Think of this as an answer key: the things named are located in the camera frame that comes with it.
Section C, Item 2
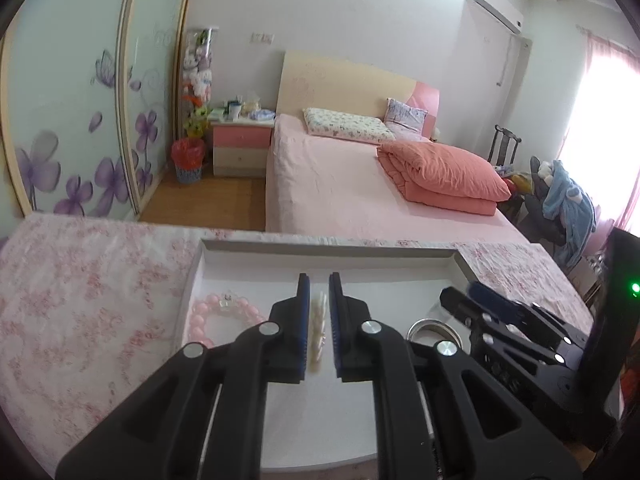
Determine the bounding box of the white air conditioner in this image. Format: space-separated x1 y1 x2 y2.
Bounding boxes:
464 0 525 36

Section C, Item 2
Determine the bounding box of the dark wooden chair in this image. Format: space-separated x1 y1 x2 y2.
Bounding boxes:
487 125 523 172

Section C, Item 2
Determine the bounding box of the red trash basket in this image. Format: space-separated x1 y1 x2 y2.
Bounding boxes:
171 137 207 184

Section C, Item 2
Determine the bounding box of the cream and pink headboard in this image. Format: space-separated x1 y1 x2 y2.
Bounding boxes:
276 50 441 138

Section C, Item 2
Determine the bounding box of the sliding wardrobe with purple flowers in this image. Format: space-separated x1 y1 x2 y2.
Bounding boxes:
0 0 198 221

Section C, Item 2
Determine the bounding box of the air conditioner cable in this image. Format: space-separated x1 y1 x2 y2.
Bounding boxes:
495 34 514 89

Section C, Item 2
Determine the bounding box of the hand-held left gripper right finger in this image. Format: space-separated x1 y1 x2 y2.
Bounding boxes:
327 271 586 480

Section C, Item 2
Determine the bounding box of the pink bead bracelet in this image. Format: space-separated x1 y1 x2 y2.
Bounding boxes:
184 294 271 348

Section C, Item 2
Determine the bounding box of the pink and cream nightstand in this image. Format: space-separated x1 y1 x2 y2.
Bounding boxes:
209 117 276 178

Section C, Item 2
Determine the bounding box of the yellow green plush toy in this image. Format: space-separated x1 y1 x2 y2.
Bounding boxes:
184 105 211 139

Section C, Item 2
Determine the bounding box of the grey cardboard tray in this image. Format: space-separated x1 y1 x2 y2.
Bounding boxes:
172 237 488 473

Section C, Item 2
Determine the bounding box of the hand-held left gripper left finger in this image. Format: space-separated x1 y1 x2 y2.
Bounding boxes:
55 272 313 480

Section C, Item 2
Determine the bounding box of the blue fleece garment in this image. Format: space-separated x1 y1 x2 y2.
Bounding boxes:
542 160 597 267

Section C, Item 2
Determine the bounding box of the pink curtain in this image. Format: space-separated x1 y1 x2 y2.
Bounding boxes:
555 27 640 261

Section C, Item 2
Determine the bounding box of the white pearl bracelet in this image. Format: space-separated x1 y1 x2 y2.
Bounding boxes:
309 291 331 375

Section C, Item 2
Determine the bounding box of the wide silver cuff bangle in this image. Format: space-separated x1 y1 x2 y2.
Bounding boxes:
406 317 461 348

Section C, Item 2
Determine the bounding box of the small purple pillow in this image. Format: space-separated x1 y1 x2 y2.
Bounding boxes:
384 98 430 140

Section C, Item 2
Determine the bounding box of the cardboard box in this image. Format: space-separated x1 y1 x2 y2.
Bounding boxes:
570 255 603 303

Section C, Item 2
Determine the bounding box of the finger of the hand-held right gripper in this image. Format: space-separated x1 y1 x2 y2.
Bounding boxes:
438 287 583 366
462 280 596 348

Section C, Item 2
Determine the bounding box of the colourful toys pile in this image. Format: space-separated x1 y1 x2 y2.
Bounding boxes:
499 170 532 195

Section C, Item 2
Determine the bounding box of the bed with pink sheet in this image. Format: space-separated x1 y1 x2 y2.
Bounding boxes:
264 112 537 247

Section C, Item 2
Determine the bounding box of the floral print pillow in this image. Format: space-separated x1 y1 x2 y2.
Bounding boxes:
302 107 396 145

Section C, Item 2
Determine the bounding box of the clear tube of plush toys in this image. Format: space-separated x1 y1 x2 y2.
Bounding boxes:
177 27 217 111

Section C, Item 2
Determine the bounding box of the folded pink duvet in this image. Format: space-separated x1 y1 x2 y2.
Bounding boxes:
376 140 512 217

